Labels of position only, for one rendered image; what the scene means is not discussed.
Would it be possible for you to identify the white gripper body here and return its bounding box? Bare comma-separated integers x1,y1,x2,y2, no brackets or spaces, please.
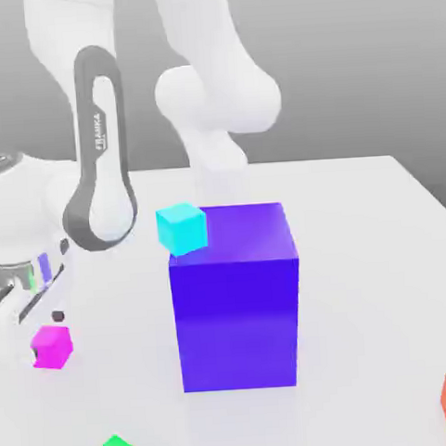
7,258,81,336

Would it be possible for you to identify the small magenta cube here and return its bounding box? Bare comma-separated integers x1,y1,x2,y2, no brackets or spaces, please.
29,324,76,372

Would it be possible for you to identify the small cyan cube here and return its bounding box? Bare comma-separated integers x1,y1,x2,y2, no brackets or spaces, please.
154,200,210,259

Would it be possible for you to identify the large purple box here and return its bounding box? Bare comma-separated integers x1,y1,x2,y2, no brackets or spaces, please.
165,200,307,395

